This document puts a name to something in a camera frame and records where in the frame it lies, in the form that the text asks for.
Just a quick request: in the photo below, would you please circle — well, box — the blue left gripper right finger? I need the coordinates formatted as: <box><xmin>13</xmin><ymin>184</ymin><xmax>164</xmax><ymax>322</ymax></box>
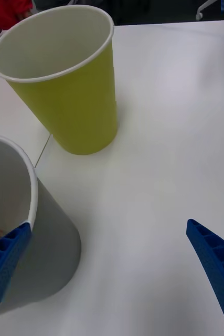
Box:
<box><xmin>186</xmin><ymin>218</ymin><xmax>224</xmax><ymax>336</ymax></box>

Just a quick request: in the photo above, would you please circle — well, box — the grey plastic waste bin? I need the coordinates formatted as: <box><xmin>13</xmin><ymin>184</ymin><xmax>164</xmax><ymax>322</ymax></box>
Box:
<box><xmin>0</xmin><ymin>134</ymin><xmax>82</xmax><ymax>316</ymax></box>

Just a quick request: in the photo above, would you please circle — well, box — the person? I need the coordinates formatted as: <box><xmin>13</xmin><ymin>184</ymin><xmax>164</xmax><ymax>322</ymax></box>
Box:
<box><xmin>0</xmin><ymin>0</ymin><xmax>34</xmax><ymax>30</ymax></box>

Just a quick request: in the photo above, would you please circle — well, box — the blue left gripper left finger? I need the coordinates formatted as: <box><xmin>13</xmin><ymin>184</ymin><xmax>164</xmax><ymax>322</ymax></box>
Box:
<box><xmin>0</xmin><ymin>222</ymin><xmax>34</xmax><ymax>332</ymax></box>

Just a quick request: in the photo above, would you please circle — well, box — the yellow-green plastic waste bin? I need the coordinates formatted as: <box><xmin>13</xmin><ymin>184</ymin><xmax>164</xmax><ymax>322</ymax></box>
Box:
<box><xmin>0</xmin><ymin>4</ymin><xmax>119</xmax><ymax>156</ymax></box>

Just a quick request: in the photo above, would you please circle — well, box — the white office chair base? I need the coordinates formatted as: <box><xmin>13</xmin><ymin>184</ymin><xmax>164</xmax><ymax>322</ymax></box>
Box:
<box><xmin>195</xmin><ymin>0</ymin><xmax>220</xmax><ymax>22</ymax></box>

